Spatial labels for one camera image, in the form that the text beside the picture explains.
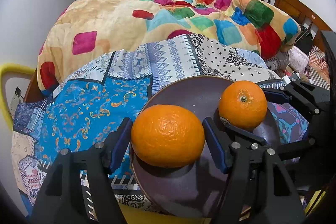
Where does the wall power socket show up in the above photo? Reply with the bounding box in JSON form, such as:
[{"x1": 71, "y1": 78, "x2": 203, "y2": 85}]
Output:
[{"x1": 9, "y1": 87, "x2": 24, "y2": 117}]

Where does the blue patterned bed sheet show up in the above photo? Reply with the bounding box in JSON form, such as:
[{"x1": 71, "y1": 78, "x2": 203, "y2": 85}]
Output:
[{"x1": 11, "y1": 33, "x2": 310, "y2": 222}]

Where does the dark purple plate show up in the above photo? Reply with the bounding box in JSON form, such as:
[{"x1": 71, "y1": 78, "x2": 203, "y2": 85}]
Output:
[{"x1": 129, "y1": 76, "x2": 281, "y2": 218}]

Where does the black backpack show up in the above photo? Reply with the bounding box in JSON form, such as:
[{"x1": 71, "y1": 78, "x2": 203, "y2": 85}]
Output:
[{"x1": 295, "y1": 26, "x2": 313, "y2": 55}]

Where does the large orange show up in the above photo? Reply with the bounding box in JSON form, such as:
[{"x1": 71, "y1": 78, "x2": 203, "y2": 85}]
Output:
[
  {"x1": 131, "y1": 105, "x2": 205, "y2": 168},
  {"x1": 218, "y1": 81, "x2": 268, "y2": 131}
]

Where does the wooden headboard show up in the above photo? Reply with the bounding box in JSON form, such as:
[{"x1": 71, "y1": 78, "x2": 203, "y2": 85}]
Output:
[{"x1": 262, "y1": 0, "x2": 331, "y2": 52}]

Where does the colourful patchwork duvet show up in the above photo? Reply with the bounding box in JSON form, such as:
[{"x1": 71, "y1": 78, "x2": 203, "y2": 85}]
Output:
[{"x1": 37, "y1": 0, "x2": 300, "y2": 94}]

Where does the yellow foam tube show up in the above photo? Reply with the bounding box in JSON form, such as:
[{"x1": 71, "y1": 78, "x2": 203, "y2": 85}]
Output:
[{"x1": 1, "y1": 61, "x2": 35, "y2": 130}]

